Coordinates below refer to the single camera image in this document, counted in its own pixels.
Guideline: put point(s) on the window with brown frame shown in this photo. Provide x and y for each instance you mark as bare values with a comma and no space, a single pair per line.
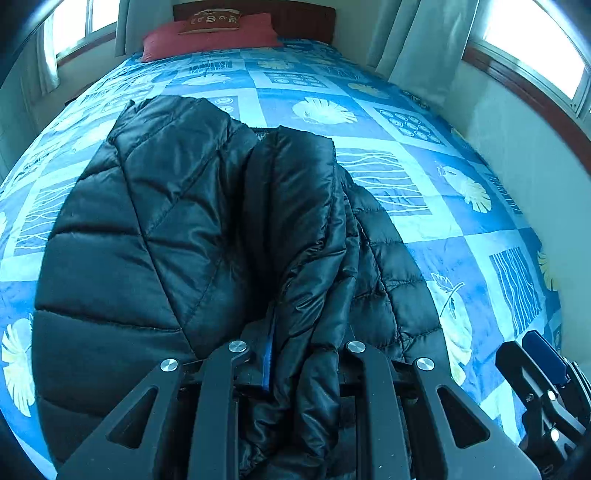
531,46

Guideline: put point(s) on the small brown printed cushion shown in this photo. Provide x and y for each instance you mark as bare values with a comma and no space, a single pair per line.
210,21

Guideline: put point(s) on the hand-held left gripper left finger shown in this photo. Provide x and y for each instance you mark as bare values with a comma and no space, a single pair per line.
268,364

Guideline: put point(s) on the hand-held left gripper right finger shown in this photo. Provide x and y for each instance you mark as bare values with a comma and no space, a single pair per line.
364,369

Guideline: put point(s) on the dark wooden headboard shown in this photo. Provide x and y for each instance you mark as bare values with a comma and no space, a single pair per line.
300,18

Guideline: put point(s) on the white curtain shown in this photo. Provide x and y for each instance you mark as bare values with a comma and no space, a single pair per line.
425,37
143,18
46,60

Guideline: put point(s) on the red pillow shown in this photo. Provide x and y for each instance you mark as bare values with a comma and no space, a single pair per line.
161,41

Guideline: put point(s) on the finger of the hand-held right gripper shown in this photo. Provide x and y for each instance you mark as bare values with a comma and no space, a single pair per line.
526,374
547,355

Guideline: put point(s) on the window with white frame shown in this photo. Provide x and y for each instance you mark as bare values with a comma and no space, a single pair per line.
97,18

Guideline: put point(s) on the black puffer jacket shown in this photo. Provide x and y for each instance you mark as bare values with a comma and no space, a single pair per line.
161,230

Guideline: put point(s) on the blue patterned bed sheet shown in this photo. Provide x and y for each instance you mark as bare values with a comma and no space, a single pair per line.
415,258

